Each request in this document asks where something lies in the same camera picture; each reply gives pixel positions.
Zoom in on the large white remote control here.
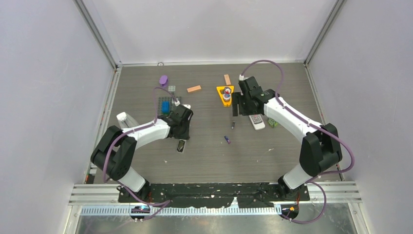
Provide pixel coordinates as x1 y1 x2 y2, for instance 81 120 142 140
248 114 265 131

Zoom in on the slim white remote control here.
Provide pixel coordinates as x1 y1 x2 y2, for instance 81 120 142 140
176 139 186 153

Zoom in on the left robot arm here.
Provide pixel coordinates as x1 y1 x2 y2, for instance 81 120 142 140
91 104 193 202

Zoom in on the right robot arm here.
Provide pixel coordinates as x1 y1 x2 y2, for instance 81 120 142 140
232 77 342 200

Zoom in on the grey lego baseplate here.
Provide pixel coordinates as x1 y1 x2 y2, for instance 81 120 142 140
157 85 183 115

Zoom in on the blue lego brick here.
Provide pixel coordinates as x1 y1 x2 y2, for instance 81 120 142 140
161 101 170 115

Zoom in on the orange toy board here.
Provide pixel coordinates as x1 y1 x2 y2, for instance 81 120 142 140
216 85 234 107

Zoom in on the green owl toy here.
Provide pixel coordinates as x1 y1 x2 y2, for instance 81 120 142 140
267 118 278 128

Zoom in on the thin wooden stick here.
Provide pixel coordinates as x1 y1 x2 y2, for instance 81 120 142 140
224 74 231 86

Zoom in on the wooden block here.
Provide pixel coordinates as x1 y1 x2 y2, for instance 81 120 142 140
187 85 202 93

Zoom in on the purple cap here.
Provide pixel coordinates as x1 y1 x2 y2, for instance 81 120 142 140
159 75 169 87

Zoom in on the purple battery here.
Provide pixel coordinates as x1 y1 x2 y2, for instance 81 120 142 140
224 136 231 144

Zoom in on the white metronome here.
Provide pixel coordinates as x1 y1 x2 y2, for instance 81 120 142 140
116 112 139 129

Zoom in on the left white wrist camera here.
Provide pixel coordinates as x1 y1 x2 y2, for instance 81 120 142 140
174 100 191 109

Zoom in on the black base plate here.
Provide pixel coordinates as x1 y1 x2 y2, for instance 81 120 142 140
117 182 310 208

